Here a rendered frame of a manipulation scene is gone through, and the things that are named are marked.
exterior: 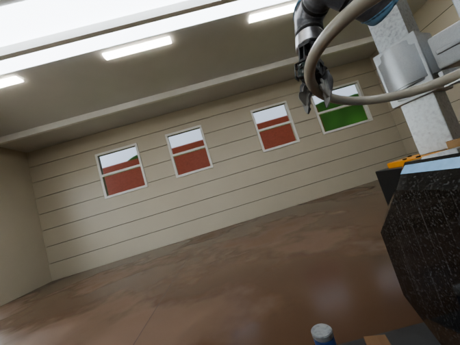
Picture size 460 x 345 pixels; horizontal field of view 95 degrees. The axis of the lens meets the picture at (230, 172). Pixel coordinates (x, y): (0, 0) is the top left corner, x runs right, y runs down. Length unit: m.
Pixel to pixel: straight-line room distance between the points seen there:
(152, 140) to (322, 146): 5.44
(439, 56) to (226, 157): 5.61
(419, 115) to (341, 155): 5.88
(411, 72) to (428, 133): 0.42
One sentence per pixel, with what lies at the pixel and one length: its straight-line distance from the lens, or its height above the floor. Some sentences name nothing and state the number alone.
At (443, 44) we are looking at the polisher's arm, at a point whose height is 1.39.
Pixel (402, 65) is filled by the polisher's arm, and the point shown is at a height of 1.39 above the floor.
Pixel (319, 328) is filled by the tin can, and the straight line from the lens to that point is 1.38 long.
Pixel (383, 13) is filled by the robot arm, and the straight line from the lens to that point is 0.83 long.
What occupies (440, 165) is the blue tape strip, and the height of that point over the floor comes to 0.80.
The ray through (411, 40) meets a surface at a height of 1.51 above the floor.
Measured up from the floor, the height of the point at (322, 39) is 1.17.
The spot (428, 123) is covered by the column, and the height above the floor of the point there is 0.97.
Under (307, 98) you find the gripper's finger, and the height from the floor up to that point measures 1.13.
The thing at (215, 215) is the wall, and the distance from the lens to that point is 6.68.
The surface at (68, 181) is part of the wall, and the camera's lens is 8.23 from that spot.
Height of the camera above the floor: 0.90
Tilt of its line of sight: 6 degrees up
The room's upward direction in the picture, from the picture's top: 17 degrees counter-clockwise
